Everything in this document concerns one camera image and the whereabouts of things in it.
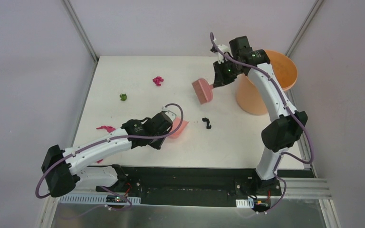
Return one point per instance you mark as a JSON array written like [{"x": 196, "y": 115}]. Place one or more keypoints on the pink hand brush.
[{"x": 203, "y": 90}]

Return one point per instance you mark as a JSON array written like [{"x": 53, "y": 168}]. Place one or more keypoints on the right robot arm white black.
[{"x": 287, "y": 124}]

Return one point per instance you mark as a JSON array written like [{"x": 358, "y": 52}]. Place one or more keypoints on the pink dustpan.
[{"x": 178, "y": 127}]

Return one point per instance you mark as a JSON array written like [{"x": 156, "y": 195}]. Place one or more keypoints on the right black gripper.
[{"x": 220, "y": 79}]

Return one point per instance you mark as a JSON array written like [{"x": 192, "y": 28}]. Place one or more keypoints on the magenta paper scrap top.
[{"x": 158, "y": 80}]

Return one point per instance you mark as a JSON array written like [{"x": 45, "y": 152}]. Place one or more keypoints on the aluminium frame rail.
[{"x": 307, "y": 188}]

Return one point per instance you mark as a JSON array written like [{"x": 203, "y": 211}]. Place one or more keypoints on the white cable duct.
[
  {"x": 245, "y": 203},
  {"x": 95, "y": 199}
]

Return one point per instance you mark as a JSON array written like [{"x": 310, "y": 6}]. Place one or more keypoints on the circuit board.
[
  {"x": 115, "y": 199},
  {"x": 261, "y": 206}
]

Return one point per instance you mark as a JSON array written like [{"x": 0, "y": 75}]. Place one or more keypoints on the right white cable duct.
[{"x": 245, "y": 203}]

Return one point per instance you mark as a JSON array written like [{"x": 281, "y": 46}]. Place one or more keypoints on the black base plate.
[{"x": 204, "y": 187}]

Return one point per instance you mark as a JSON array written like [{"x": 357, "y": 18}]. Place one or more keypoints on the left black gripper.
[{"x": 166, "y": 126}]

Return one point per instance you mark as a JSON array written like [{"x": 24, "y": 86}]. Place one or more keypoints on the left circuit board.
[{"x": 115, "y": 199}]

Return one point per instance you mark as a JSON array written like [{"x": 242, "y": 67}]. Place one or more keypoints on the orange plastic bucket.
[{"x": 263, "y": 91}]

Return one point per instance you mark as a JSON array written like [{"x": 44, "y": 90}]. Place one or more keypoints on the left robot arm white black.
[{"x": 62, "y": 168}]

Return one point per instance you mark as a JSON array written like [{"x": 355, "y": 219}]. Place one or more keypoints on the magenta paper scrap left edge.
[{"x": 109, "y": 129}]

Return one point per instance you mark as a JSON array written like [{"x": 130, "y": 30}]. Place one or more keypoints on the black paper scrap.
[{"x": 207, "y": 121}]

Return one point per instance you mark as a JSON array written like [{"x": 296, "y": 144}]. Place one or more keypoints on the right circuit board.
[{"x": 261, "y": 206}]

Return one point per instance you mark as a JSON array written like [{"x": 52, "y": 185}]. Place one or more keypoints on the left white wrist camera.
[{"x": 167, "y": 110}]

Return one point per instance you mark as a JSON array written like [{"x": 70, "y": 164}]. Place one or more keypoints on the left white cable duct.
[{"x": 95, "y": 199}]

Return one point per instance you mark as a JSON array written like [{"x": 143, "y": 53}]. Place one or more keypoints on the green paper scrap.
[{"x": 123, "y": 97}]

